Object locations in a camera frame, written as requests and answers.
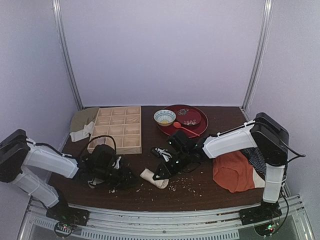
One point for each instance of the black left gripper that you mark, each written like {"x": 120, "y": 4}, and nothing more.
{"x": 120, "y": 175}

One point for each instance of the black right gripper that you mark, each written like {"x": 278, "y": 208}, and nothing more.
{"x": 169, "y": 169}

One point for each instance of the beige underwear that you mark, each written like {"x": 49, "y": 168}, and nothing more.
{"x": 148, "y": 176}

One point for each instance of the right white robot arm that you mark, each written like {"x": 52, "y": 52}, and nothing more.
{"x": 262, "y": 133}

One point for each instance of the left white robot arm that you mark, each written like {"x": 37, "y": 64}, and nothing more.
{"x": 19, "y": 155}

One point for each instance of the orange underwear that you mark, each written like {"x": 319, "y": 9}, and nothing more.
{"x": 233, "y": 172}

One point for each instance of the striped dark underwear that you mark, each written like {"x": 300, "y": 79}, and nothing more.
{"x": 255, "y": 158}

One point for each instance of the white ceramic mug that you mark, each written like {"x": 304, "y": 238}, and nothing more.
{"x": 92, "y": 183}

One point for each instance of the red plastic spoon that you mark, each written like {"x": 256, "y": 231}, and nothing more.
{"x": 179, "y": 126}

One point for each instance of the round red tray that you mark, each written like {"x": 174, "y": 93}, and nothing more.
{"x": 200, "y": 128}

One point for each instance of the red floral small plate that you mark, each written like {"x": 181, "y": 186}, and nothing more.
{"x": 188, "y": 116}

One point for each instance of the blue patterned bowl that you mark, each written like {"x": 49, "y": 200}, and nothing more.
{"x": 164, "y": 117}

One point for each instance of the olive cloth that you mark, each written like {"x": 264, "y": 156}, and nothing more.
{"x": 82, "y": 123}

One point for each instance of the wooden compartment tray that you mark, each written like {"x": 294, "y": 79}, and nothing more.
{"x": 118, "y": 127}

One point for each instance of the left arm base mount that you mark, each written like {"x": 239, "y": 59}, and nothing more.
{"x": 65, "y": 214}

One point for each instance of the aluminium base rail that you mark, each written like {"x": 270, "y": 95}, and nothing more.
{"x": 217, "y": 224}

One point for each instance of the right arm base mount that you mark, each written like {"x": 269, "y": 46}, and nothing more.
{"x": 264, "y": 212}

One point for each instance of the left aluminium frame post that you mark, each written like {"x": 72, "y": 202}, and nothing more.
{"x": 56, "y": 5}

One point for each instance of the aluminium frame post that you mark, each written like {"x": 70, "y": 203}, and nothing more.
{"x": 258, "y": 59}
{"x": 56, "y": 5}

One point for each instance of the right aluminium frame post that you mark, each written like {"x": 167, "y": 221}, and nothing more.
{"x": 258, "y": 59}

